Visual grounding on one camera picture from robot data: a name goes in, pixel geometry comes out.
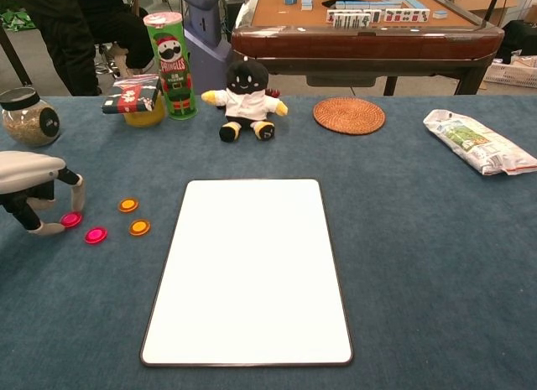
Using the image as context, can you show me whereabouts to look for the mahjong tile row faces shown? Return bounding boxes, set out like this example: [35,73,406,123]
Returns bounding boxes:
[383,8,431,23]
[326,10,373,29]

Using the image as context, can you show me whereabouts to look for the dark metal pole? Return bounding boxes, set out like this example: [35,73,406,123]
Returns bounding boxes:
[0,24,33,87]

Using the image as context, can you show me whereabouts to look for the white rectangular board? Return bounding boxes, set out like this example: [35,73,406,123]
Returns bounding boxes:
[139,179,354,368]

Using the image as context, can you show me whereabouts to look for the green Pringles can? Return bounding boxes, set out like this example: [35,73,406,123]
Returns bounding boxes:
[143,11,199,122]

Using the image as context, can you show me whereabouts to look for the black bag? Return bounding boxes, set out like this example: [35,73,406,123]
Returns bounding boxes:
[498,19,537,65]

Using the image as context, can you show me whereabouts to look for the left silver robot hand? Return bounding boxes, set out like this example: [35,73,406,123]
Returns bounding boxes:
[0,150,87,237]

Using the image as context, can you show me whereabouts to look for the pink round magnet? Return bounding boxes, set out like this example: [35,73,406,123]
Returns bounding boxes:
[60,211,84,229]
[84,226,109,245]

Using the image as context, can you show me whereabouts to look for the black plush doll white coat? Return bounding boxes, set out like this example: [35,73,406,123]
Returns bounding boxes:
[201,57,289,143]

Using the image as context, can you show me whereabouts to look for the brown mahjong table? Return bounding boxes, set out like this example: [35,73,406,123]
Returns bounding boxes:
[230,0,506,96]

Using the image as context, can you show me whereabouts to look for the white printed snack bag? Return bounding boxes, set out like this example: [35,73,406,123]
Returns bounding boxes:
[422,109,537,176]

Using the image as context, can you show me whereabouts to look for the dark patterned gift box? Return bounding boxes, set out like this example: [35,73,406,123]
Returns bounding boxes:
[101,74,163,115]

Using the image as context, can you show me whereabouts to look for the wheeled metal stool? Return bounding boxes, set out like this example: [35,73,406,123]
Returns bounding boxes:
[94,39,123,79]

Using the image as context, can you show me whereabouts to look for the round woven rattan coaster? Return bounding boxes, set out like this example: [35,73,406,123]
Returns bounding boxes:
[312,96,387,136]

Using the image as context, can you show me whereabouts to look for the yellow round container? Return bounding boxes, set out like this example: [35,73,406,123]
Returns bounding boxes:
[123,96,168,128]

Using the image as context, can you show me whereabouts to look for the blue machine base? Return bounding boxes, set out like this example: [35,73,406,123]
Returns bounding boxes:
[171,0,232,79]

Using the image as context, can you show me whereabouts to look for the glass jar black lid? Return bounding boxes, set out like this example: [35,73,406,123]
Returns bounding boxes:
[0,86,61,148]

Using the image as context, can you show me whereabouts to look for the white plastic basket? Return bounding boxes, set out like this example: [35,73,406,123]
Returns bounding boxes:
[482,60,537,89]

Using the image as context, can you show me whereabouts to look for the person in black trousers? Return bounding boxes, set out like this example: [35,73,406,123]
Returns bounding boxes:
[3,0,102,96]
[79,0,156,76]

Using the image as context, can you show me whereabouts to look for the green patterned bag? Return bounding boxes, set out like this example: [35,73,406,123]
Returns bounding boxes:
[0,8,37,30]

